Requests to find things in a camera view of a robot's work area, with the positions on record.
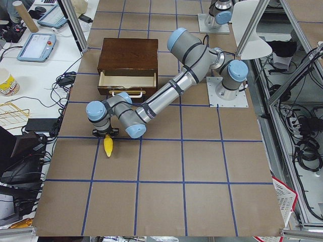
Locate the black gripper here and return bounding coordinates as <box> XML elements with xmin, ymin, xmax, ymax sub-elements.
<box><xmin>92</xmin><ymin>128</ymin><xmax>119</xmax><ymax>138</ymax></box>

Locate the yellow corn cob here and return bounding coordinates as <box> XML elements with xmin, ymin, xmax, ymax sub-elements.
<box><xmin>103</xmin><ymin>135</ymin><xmax>114</xmax><ymax>157</ymax></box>

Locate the wooden drawer with white handle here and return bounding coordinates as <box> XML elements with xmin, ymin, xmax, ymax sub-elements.
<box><xmin>97</xmin><ymin>72</ymin><xmax>157</xmax><ymax>103</ymax></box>

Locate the dark brown wooden cabinet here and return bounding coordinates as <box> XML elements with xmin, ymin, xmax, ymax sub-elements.
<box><xmin>97</xmin><ymin>38</ymin><xmax>158</xmax><ymax>77</ymax></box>

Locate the black electronics pile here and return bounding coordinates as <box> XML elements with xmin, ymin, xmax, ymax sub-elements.
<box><xmin>1</xmin><ymin>128</ymin><xmax>47</xmax><ymax>226</ymax></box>

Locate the yellow popcorn bucket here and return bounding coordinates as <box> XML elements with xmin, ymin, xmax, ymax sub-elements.
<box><xmin>0</xmin><ymin>68</ymin><xmax>20</xmax><ymax>96</ymax></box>

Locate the blue teach pendant near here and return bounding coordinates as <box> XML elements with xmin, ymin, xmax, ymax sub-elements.
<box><xmin>17</xmin><ymin>33</ymin><xmax>57</xmax><ymax>63</ymax></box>

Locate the blue teach pendant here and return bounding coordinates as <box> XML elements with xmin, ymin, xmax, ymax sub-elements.
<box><xmin>37</xmin><ymin>5</ymin><xmax>67</xmax><ymax>29</ymax></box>
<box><xmin>17</xmin><ymin>33</ymin><xmax>57</xmax><ymax>63</ymax></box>

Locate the black power adapter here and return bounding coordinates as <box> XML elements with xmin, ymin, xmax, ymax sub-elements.
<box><xmin>79</xmin><ymin>14</ymin><xmax>93</xmax><ymax>23</ymax></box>

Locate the blue teach pendant far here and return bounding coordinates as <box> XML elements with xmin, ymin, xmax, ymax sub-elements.
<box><xmin>37</xmin><ymin>5</ymin><xmax>67</xmax><ymax>29</ymax></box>

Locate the cardboard tube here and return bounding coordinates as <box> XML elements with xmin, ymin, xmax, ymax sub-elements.
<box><xmin>12</xmin><ymin>1</ymin><xmax>39</xmax><ymax>33</ymax></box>

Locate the white plastic chair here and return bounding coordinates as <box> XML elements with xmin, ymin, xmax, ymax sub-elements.
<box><xmin>231</xmin><ymin>1</ymin><xmax>272</xmax><ymax>60</ymax></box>

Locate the white red plastic basket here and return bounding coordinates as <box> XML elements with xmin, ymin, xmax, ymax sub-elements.
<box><xmin>272</xmin><ymin>176</ymin><xmax>298</xmax><ymax>228</ymax></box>

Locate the gold wire rack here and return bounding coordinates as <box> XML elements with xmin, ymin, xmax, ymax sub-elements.
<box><xmin>1</xmin><ymin>102</ymin><xmax>30</xmax><ymax>130</ymax></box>

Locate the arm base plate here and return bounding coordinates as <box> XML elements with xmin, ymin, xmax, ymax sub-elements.
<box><xmin>206</xmin><ymin>77</ymin><xmax>248</xmax><ymax>108</ymax></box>
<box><xmin>197</xmin><ymin>14</ymin><xmax>230</xmax><ymax>34</ymax></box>

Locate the aluminium frame post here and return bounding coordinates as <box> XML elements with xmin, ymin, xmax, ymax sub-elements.
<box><xmin>58</xmin><ymin>0</ymin><xmax>88</xmax><ymax>53</ymax></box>

